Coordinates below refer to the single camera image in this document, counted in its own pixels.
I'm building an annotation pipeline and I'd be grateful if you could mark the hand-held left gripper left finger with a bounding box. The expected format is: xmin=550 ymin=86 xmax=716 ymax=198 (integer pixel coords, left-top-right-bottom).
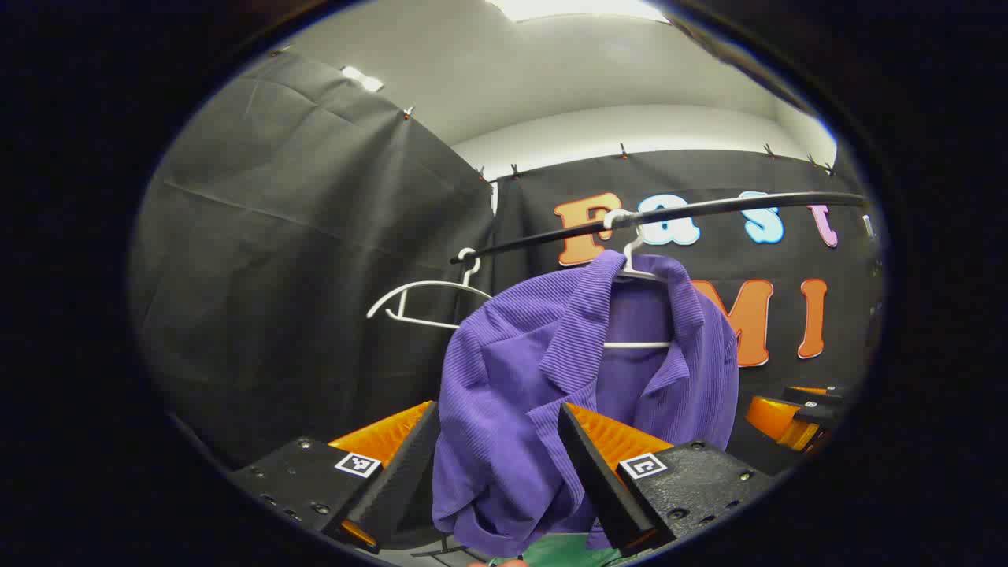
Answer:
xmin=228 ymin=400 xmax=442 ymax=554

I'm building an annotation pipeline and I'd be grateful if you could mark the small ceiling light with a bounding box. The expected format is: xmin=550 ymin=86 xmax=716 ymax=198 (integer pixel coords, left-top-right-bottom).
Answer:
xmin=340 ymin=65 xmax=386 ymax=94

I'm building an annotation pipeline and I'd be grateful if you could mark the green laundry hamper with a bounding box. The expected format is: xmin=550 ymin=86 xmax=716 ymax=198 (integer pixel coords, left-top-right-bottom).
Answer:
xmin=488 ymin=534 xmax=631 ymax=567

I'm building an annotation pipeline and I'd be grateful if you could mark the black backdrop cloth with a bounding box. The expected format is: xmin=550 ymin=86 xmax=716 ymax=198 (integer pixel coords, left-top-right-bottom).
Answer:
xmin=492 ymin=148 xmax=884 ymax=475
xmin=130 ymin=49 xmax=497 ymax=469

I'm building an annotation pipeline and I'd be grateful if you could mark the black clothes rack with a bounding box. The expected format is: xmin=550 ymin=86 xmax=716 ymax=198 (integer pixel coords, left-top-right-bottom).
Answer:
xmin=450 ymin=191 xmax=869 ymax=265

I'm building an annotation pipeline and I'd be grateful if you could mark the white plastic hanger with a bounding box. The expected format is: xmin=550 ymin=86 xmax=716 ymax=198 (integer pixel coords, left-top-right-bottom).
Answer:
xmin=602 ymin=209 xmax=674 ymax=350
xmin=366 ymin=248 xmax=494 ymax=330

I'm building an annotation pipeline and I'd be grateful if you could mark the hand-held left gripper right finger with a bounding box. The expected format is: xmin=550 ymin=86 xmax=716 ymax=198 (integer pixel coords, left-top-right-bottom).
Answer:
xmin=556 ymin=402 xmax=777 ymax=557

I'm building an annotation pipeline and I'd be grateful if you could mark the large ceiling light panel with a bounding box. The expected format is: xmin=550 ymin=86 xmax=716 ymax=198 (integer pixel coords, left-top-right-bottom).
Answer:
xmin=484 ymin=0 xmax=670 ymax=24

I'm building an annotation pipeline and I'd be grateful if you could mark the purple ribbed shirt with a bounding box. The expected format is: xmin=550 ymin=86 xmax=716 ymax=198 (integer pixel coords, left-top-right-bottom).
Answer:
xmin=432 ymin=250 xmax=741 ymax=558

